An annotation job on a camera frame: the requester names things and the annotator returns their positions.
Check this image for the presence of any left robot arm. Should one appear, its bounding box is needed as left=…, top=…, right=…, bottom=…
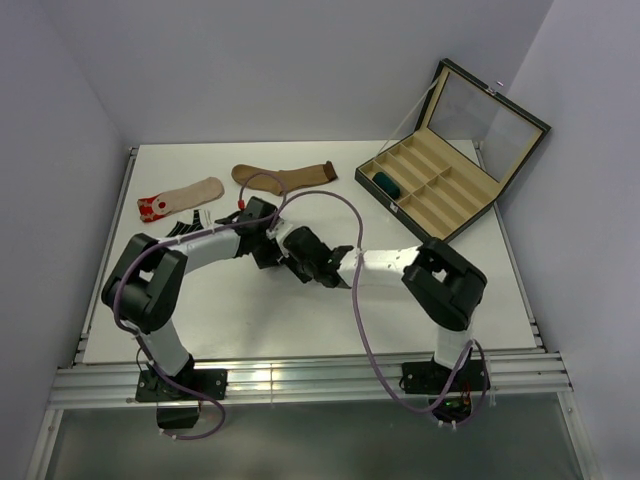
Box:
left=101, top=196, right=278, bottom=399

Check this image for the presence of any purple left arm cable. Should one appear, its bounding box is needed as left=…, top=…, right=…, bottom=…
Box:
left=112, top=170, right=289, bottom=441

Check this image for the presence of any green christmas bear sock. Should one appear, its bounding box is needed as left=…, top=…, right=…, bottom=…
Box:
left=372, top=171, right=401, bottom=200

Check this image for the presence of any black compartment organizer box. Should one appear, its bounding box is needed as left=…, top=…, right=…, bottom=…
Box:
left=355, top=58, right=551, bottom=241

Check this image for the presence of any brown long sock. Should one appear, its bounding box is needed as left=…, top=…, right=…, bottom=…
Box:
left=231, top=161, right=338, bottom=196

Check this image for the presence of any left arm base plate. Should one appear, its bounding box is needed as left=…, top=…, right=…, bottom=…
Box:
left=135, top=369, right=228, bottom=403

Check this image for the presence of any beige red reindeer sock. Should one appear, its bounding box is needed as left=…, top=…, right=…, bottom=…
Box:
left=137, top=177, right=225, bottom=223

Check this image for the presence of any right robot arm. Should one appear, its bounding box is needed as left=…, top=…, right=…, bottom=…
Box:
left=268, top=223, right=488, bottom=390

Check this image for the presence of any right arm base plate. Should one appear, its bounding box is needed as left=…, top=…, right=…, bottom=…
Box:
left=399, top=360, right=491, bottom=395

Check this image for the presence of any aluminium frame rail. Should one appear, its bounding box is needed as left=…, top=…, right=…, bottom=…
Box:
left=47, top=351, right=572, bottom=410

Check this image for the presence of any black white striped sock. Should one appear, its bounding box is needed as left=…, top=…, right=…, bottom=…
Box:
left=165, top=208, right=213, bottom=238

